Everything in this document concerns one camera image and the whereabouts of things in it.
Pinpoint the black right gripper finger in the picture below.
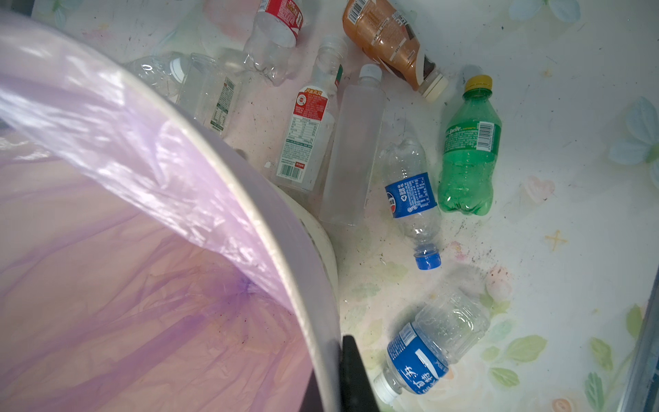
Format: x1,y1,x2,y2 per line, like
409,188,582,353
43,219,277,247
339,335,379,412

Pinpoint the white bin with pink liner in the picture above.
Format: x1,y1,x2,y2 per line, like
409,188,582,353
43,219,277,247
1,11,342,411

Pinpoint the clear bottle red label yellow cap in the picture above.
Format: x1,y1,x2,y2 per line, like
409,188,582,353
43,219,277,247
243,0,305,86

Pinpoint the clear bottle white cap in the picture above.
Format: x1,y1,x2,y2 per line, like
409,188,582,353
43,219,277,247
125,51,192,102

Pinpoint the water bottle blue label white cap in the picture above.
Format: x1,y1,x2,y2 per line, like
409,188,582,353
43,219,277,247
373,290,490,404

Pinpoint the clear bottle blue cap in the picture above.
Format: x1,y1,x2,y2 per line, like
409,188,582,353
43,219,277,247
380,137,442,271

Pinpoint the frosted clear tall bottle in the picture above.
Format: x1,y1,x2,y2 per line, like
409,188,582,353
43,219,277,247
320,64,386,226

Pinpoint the clear bottle red white label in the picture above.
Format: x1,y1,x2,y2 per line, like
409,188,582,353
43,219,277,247
272,35,348,192

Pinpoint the green soda bottle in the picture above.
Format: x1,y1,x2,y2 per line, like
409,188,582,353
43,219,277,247
438,75,502,216

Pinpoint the clear bottle green cap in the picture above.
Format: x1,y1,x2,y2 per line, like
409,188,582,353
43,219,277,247
176,49,247,139

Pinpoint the brown drink bottle upper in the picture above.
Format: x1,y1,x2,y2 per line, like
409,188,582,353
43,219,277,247
343,0,449,103

